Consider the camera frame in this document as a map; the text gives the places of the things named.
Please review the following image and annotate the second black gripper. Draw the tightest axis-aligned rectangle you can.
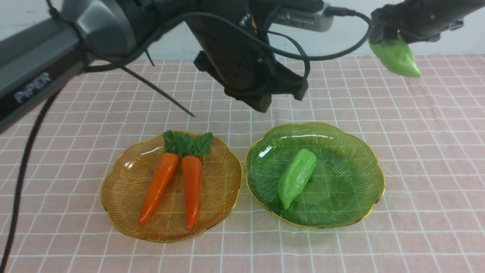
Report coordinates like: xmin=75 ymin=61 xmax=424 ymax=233
xmin=369 ymin=0 xmax=485 ymax=44

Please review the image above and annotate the black cable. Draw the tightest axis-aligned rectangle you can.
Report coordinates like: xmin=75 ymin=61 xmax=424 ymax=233
xmin=0 ymin=11 xmax=374 ymax=273

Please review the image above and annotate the green toy pepper front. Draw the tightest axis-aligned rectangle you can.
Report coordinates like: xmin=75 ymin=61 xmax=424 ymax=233
xmin=277 ymin=149 xmax=317 ymax=210

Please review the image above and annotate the amber glass plate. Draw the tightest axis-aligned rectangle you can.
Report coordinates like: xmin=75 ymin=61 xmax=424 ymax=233
xmin=100 ymin=134 xmax=244 ymax=243

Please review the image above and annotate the green toy pepper back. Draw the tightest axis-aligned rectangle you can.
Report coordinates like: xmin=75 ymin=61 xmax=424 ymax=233
xmin=368 ymin=35 xmax=421 ymax=78

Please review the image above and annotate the pink checkered tablecloth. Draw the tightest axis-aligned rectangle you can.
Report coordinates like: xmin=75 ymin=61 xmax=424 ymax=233
xmin=6 ymin=54 xmax=485 ymax=273

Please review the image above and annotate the orange toy carrot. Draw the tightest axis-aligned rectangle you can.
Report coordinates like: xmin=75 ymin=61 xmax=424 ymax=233
xmin=138 ymin=131 xmax=193 ymax=225
xmin=181 ymin=132 xmax=213 ymax=230

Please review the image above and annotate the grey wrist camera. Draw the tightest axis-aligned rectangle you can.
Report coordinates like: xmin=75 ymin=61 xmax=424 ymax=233
xmin=273 ymin=3 xmax=334 ymax=33

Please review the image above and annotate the green toy pepper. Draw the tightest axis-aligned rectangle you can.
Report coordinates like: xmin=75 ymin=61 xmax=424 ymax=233
xmin=368 ymin=35 xmax=421 ymax=78
xmin=277 ymin=149 xmax=317 ymax=210

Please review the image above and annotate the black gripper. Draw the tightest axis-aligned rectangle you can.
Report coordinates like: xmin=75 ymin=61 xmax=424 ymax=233
xmin=186 ymin=0 xmax=310 ymax=113

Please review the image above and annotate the green glass plate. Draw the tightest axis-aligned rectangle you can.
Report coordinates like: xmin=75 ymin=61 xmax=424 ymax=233
xmin=245 ymin=122 xmax=386 ymax=229

